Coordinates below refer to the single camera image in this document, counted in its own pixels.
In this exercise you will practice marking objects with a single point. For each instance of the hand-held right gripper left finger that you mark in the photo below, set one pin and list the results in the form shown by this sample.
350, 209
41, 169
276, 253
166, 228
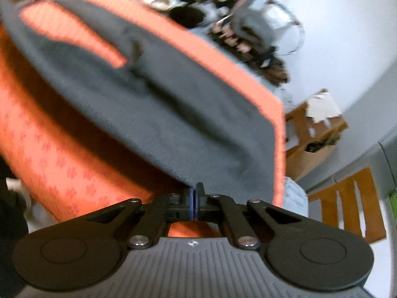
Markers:
188, 206

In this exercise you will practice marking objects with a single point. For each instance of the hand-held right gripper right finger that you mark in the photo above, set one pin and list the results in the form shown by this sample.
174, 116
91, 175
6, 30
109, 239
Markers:
198, 203

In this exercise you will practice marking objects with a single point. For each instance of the dark grey pants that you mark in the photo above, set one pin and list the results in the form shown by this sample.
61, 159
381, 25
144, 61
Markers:
170, 115

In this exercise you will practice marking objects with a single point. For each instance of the orange patterned mat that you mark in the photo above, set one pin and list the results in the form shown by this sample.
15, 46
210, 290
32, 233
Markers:
77, 167

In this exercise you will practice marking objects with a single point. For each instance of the brown paper bag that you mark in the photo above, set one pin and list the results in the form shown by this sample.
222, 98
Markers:
313, 161

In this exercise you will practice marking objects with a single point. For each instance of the wooden chair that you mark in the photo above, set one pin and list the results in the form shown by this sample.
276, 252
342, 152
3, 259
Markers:
347, 205
297, 124

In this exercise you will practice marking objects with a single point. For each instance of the white cloth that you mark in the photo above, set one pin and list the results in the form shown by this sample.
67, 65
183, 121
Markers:
324, 105

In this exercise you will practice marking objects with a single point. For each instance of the black fuzzy hat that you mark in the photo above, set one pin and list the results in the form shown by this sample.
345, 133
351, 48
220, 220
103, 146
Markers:
186, 17

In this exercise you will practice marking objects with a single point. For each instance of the green box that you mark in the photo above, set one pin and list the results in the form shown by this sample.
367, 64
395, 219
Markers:
394, 205

